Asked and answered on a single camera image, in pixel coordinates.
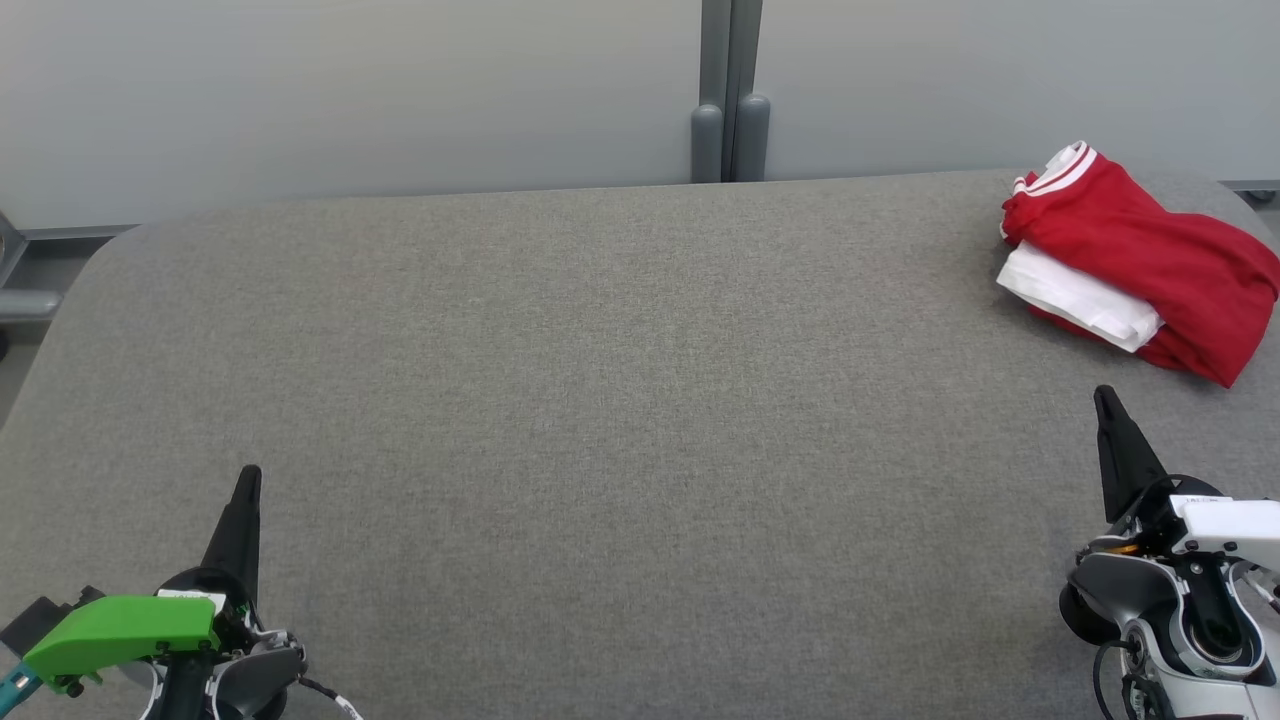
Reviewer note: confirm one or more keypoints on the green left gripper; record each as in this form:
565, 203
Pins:
120, 630

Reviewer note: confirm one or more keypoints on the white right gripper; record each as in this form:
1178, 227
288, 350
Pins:
1220, 520

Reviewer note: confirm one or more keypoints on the red jersey with white sleeves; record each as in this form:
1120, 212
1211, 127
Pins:
1200, 270

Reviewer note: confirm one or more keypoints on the grey partition post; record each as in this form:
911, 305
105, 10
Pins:
730, 60

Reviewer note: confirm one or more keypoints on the grey fabric sofa seat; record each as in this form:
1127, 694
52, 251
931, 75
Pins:
600, 450

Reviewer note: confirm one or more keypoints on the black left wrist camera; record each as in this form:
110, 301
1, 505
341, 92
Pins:
40, 620

